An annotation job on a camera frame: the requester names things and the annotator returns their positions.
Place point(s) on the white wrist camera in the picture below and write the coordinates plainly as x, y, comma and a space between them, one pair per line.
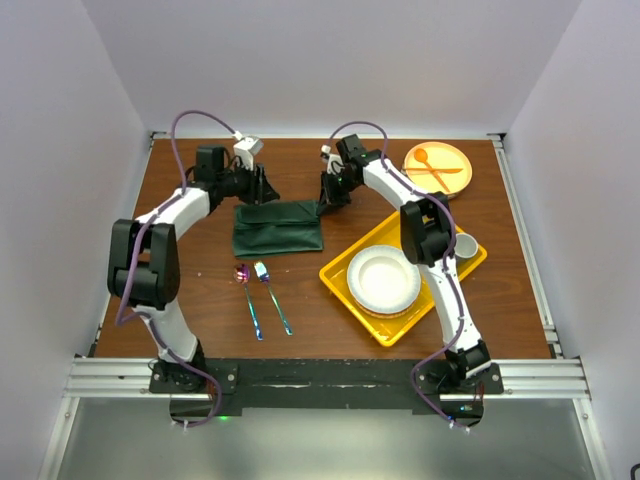
334, 163
246, 147

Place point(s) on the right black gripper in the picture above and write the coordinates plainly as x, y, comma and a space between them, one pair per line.
328, 196

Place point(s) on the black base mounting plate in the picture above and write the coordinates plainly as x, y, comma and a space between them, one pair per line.
362, 384

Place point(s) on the iridescent metal spoon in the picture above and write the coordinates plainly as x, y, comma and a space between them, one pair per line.
242, 277

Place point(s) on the white ceramic plate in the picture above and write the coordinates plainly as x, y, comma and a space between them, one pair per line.
382, 280

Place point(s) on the orange plastic spoon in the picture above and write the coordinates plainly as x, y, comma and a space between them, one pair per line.
421, 156

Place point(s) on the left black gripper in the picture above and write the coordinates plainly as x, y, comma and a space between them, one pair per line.
260, 190

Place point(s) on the dark green cloth napkin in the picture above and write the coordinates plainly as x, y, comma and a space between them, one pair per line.
276, 228

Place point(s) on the iridescent metal fork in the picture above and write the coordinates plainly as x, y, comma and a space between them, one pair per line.
265, 278

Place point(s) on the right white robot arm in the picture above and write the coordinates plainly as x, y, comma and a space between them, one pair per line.
427, 237

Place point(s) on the aluminium right frame rail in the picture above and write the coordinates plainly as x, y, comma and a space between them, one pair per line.
545, 314

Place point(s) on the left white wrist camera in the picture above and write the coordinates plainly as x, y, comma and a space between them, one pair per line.
246, 147

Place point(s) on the aluminium front frame rail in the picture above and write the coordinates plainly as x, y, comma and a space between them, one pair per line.
521, 379

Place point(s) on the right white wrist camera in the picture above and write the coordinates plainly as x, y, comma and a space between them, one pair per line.
334, 163

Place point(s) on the aluminium frame rail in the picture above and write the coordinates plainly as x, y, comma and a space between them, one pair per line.
521, 379
545, 314

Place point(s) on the orange round plate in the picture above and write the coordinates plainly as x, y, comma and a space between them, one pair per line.
440, 155

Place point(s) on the grey ceramic mug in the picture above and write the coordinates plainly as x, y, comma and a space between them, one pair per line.
466, 247

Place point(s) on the orange plastic knife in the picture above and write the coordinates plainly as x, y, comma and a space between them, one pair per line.
440, 170

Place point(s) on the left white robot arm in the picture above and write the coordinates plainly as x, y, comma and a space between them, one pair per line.
144, 268

